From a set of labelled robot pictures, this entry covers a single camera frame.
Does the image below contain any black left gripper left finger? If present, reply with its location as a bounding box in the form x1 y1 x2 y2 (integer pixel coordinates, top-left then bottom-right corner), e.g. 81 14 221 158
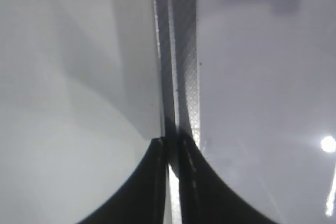
80 137 168 224

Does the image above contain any white whiteboard with aluminium frame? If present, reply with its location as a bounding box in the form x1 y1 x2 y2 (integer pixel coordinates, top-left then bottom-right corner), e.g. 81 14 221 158
154 0 335 223

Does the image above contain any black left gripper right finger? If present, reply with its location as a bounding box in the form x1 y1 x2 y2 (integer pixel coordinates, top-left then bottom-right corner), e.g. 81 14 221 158
177 130 274 224

